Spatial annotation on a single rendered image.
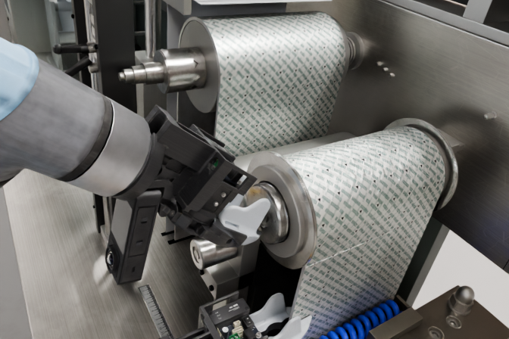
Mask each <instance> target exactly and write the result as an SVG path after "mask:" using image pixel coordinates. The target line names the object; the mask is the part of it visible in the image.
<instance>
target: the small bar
mask: <svg viewBox="0 0 509 339"><path fill-rule="evenodd" d="M422 320H423V317H422V316H421V315H420V314H419V313H418V312H417V311H416V310H414V309H413V308H412V307H410V308H409V309H406V310H405V311H404V312H402V313H399V314H398V315H396V316H394V317H393V318H391V319H389V320H388V321H386V322H384V323H382V324H381V325H378V326H377V327H375V328H373V329H372V330H370V331H369V332H368V335H367V337H366V339H398V338H400V337H401V336H403V335H404V334H407V333H408V332H409V331H411V330H413V329H414V328H416V327H417V326H419V325H420V323H421V322H422Z"/></svg>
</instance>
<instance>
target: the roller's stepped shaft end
mask: <svg viewBox="0 0 509 339"><path fill-rule="evenodd" d="M118 78H119V80H120V81H123V82H124V83H130V82H131V83H132V84H133V85H134V84H140V83H143V85H145V86H146V85H152V84H158V83H163V82H164V68H163V65H162V63H161V62H160V61H154V62H145V63H141V64H140V65H139V66H131V67H130V68H129V69H122V71H121V72H120V73H118Z"/></svg>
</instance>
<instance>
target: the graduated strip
mask: <svg viewBox="0 0 509 339"><path fill-rule="evenodd" d="M138 289H139V291H140V294H141V295H142V298H143V300H144V302H145V305H146V306H147V309H148V311H149V313H150V315H151V318H152V320H153V322H154V324H155V327H156V329H157V331H158V333H159V335H160V337H163V336H165V335H169V337H170V339H176V338H175V337H174V335H173V332H172V331H171V329H170V326H169V325H168V322H167V320H166V318H165V316H164V314H163V312H162V310H161V308H160V305H159V303H158V301H157V299H156V297H155V295H154V293H153V291H152V289H151V286H150V284H147V285H144V286H142V287H139V288H138Z"/></svg>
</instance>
